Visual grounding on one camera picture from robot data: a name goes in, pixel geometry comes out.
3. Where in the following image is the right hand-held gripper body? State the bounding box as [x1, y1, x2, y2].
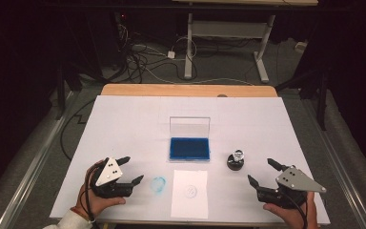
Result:
[255, 165, 328, 210]

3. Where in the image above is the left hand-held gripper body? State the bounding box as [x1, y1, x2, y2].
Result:
[90, 156, 135, 198]

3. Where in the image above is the black round stamp cap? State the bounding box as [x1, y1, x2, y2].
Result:
[226, 159, 245, 172]

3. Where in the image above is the black stamp with clear knob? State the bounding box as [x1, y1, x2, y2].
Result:
[226, 149, 245, 172]

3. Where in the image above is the blue ink pad clear lid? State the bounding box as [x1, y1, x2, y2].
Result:
[168, 115, 212, 163]

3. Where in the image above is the person's left hand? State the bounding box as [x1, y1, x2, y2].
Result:
[75, 158, 127, 221]

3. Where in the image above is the person's right hand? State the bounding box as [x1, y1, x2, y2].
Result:
[262, 190, 319, 229]

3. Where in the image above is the large white board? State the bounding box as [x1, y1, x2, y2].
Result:
[49, 94, 332, 226]

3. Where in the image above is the white paper sheet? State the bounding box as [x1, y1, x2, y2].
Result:
[170, 169, 210, 220]

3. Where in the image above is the black stand leg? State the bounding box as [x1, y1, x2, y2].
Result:
[316, 71, 329, 132]

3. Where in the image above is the wooden table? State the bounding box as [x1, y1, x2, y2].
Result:
[93, 83, 323, 229]

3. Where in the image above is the white-framed desk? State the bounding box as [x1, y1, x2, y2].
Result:
[171, 0, 319, 84]

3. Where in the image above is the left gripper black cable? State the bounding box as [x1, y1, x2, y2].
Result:
[81, 163, 98, 225]

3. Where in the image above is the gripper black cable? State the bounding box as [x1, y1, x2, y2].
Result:
[290, 194, 309, 229]
[81, 163, 98, 225]

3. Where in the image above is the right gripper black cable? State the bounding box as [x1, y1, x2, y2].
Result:
[290, 194, 309, 229]

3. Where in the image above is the red bracelet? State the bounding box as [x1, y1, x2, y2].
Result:
[70, 206, 92, 222]

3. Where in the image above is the metal floor rail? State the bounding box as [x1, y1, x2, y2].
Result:
[0, 90, 76, 229]
[299, 94, 366, 229]

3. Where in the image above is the black floor cable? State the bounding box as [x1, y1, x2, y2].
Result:
[59, 98, 97, 161]

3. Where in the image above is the tangle of black cables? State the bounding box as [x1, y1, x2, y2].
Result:
[115, 12, 199, 84]

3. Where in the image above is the long white floor cable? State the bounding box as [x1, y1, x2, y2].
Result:
[139, 63, 255, 87]

